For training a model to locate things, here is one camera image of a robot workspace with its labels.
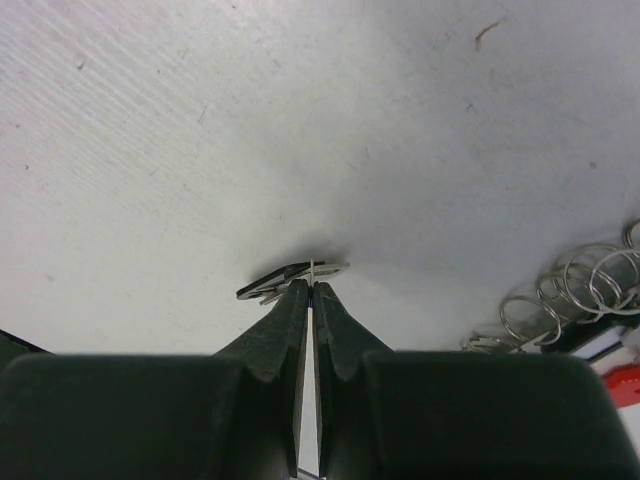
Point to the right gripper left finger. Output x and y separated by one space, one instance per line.
235 414

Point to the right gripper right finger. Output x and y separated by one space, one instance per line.
386 414

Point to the dark blue tagged key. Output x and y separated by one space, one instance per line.
270 287

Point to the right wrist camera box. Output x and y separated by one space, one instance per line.
614 356

